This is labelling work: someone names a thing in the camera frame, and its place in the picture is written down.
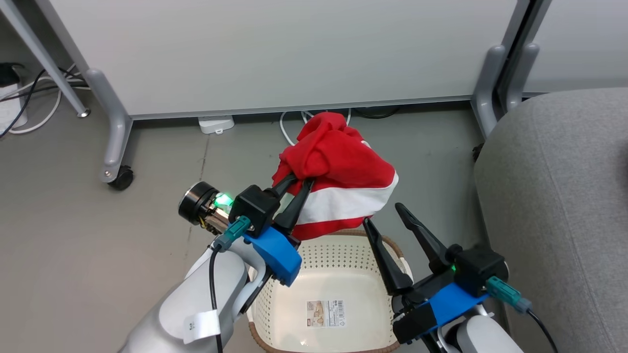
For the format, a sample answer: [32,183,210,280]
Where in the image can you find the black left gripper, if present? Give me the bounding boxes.
[178,175,315,245]

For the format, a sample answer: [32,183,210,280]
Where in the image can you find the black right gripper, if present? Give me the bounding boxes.
[363,202,463,345]

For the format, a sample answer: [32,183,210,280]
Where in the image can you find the red and white cloth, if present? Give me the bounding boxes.
[271,112,399,241]

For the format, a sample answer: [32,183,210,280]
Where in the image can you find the grey fabric sofa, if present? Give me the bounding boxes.
[473,87,628,353]

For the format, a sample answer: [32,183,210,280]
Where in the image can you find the cream perforated laundry basket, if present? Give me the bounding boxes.
[247,229,414,353]

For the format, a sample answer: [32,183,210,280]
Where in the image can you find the printed barcode sticker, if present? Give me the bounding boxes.
[306,300,347,328]

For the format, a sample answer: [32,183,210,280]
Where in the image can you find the large white partition panel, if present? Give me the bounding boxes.
[34,0,531,121]

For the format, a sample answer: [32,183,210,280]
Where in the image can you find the white label tag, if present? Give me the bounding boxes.
[183,310,221,345]

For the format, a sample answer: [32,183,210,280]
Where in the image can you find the grey partition leg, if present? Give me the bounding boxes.
[470,44,507,140]
[84,68,134,185]
[505,43,540,112]

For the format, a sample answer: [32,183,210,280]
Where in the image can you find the small white partition panel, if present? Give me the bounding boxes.
[523,0,628,95]

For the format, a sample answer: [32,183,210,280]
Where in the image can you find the white power strip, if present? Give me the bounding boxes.
[0,83,28,136]

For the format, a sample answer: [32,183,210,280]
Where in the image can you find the blue left camera mount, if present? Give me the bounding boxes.
[243,226,303,287]

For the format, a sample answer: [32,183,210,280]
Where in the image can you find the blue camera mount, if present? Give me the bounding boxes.
[417,282,491,330]
[243,226,303,287]

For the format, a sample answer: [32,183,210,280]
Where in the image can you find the blue right camera mount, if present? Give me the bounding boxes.
[417,282,491,330]

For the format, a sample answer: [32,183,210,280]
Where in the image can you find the black cable teal connector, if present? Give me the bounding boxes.
[209,216,252,353]
[486,276,560,353]

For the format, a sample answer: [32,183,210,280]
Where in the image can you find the coiled white cable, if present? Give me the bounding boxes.
[279,109,352,147]

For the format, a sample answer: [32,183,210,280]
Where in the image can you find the white wall adapter box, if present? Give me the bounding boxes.
[198,115,235,135]

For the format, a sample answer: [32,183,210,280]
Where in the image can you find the black floor cable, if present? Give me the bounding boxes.
[353,105,401,120]

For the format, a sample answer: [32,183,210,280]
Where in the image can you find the white floor cable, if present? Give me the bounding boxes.
[9,64,92,135]

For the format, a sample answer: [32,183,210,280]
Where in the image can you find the thin black floor cables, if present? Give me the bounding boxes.
[0,66,90,139]

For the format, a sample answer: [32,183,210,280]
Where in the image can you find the grey metal desk frame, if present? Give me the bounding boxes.
[0,0,91,119]

